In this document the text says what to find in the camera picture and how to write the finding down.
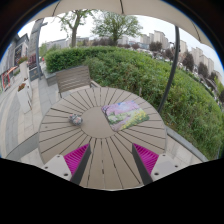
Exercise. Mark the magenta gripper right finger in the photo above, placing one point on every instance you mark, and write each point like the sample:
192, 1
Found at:
152, 166

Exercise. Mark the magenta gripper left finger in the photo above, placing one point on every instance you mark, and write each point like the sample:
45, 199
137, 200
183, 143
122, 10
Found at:
70, 167

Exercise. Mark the patterned computer mouse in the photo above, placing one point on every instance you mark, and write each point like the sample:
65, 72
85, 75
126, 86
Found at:
75, 119

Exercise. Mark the round slatted outdoor table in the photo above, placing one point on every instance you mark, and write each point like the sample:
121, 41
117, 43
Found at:
111, 164

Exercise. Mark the green trimmed hedge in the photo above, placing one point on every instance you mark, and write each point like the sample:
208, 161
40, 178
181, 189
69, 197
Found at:
189, 109

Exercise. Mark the brown slatted outdoor chair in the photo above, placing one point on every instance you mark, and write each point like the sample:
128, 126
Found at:
73, 78

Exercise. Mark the white planter box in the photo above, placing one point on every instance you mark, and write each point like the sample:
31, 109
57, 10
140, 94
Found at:
24, 94

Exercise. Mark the dark curved umbrella pole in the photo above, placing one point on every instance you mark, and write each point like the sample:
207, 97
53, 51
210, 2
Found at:
173, 69

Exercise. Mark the tall white flower planter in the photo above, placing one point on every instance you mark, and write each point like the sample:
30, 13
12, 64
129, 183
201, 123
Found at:
23, 67

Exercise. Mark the beige patio umbrella canopy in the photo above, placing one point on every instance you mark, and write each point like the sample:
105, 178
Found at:
153, 8

